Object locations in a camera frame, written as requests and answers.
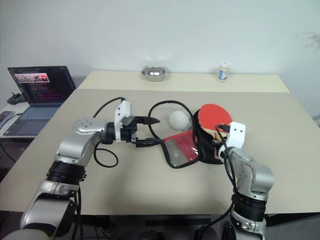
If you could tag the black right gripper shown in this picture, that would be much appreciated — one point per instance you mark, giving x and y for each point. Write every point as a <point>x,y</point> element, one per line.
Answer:
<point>218,144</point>

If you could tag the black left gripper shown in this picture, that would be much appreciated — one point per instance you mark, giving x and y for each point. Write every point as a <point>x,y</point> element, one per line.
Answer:
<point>128,131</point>

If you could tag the red table tennis paddle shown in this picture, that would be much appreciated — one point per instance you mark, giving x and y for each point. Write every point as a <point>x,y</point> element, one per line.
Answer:
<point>215,117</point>

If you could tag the black and red paddle case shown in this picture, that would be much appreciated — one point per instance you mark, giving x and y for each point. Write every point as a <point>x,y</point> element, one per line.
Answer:
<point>182,147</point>

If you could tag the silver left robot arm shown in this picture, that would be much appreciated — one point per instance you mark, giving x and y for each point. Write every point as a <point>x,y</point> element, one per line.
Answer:
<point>82,140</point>

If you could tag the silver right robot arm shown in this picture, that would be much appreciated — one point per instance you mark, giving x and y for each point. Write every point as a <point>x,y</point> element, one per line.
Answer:
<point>252,175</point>

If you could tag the white fuzzy ball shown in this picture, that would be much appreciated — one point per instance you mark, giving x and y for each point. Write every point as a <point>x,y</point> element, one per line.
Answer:
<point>178,120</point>

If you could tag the stainless steel bowl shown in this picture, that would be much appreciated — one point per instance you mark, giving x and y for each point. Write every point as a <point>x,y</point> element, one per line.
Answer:
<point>154,73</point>

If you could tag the white plastic bottle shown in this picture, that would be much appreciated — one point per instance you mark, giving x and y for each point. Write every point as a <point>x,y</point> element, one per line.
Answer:
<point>223,71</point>

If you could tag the open grey laptop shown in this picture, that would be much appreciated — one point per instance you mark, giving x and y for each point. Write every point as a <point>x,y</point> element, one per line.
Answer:
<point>42,92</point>

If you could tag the black handheld controller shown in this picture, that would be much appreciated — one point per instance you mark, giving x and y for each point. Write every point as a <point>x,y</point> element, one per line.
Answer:
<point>15,98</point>

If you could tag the dark smartphone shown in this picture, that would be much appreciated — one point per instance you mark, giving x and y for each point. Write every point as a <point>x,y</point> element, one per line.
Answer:
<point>6,116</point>

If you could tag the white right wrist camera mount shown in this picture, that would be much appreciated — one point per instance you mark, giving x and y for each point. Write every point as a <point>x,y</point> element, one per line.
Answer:
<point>236,136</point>

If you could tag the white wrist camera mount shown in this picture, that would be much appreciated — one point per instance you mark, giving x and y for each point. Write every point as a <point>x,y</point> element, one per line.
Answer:
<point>236,136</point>
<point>122,110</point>

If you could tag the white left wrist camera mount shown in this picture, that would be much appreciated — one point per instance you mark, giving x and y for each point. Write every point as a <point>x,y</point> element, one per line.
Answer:
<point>122,110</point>

